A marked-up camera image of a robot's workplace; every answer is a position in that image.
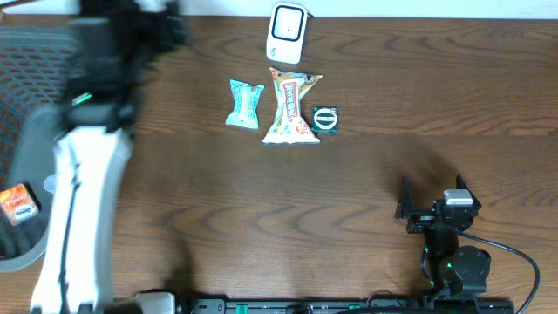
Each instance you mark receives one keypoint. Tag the yellow snack bag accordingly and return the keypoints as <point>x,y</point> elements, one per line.
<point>289,126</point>

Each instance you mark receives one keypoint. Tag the small green round-logo box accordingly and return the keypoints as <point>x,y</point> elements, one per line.
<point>325,120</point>

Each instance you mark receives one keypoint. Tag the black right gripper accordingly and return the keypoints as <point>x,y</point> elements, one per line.
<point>422,218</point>

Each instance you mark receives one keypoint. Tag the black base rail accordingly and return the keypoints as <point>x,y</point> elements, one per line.
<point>378,305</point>

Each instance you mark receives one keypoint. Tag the grey plastic mesh basket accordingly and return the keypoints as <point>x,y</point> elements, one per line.
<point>35,65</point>

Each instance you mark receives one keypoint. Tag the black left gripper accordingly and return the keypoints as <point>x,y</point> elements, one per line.
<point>159,28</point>

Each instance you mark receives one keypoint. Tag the teal snack pack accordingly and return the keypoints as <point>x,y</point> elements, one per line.
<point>246,99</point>

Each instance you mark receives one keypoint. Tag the white barcode scanner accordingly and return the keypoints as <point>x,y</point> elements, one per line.
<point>286,33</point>

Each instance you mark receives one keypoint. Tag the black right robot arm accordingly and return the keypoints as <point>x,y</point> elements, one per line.
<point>456,273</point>

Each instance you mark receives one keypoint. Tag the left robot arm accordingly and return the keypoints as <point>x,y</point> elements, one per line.
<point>96,112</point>

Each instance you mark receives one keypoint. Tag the small orange packet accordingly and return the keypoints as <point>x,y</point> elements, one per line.
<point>18,205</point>

